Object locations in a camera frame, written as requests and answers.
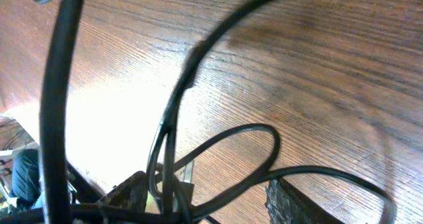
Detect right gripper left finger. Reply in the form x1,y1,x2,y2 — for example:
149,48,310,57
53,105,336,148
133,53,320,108
96,171,147,213

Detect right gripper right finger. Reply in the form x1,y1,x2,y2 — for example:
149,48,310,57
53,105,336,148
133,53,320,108
265,178,343,224

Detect seated person in background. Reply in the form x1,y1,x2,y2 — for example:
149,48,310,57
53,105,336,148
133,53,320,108
12,149,43,209

